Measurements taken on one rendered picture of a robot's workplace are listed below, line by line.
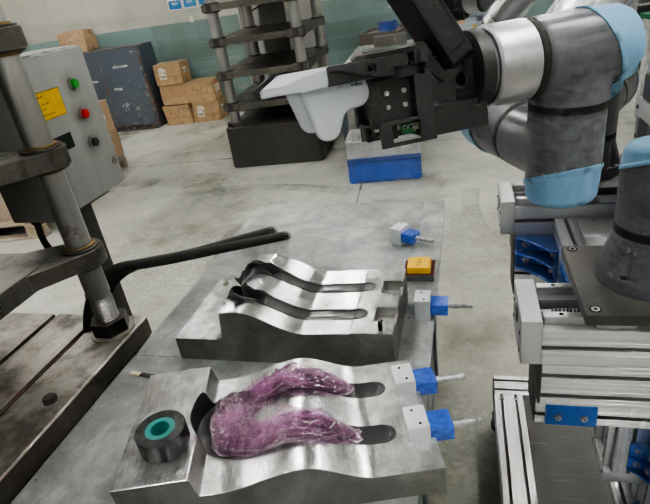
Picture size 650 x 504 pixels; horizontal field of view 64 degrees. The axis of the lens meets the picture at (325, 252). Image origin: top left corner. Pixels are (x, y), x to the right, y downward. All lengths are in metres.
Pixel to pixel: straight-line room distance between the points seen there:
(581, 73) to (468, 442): 1.66
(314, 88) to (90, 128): 1.25
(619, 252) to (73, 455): 1.03
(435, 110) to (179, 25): 7.68
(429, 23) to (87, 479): 0.94
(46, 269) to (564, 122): 1.12
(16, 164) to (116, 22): 7.31
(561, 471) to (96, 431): 1.24
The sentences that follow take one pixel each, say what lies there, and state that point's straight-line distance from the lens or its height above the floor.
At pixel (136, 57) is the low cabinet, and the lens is 7.90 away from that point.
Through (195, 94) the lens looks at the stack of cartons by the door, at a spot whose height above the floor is 0.38.
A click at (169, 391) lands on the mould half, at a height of 0.91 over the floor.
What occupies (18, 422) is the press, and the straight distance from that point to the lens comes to 1.35.
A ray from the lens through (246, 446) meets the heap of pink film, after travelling 0.90.
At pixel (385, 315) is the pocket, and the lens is 1.16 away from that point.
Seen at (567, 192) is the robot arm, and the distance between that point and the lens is 0.59.
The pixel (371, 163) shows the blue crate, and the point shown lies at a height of 0.17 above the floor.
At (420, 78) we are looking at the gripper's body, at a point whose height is 1.44.
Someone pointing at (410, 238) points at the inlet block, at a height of 0.83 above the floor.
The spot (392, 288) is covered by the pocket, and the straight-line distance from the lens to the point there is 1.24.
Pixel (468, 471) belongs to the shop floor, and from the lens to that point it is 1.98.
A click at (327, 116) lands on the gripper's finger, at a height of 1.43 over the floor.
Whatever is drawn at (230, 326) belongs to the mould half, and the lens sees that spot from 1.16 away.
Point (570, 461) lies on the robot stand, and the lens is 1.77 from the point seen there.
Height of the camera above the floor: 1.53
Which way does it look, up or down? 27 degrees down
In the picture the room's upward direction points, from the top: 9 degrees counter-clockwise
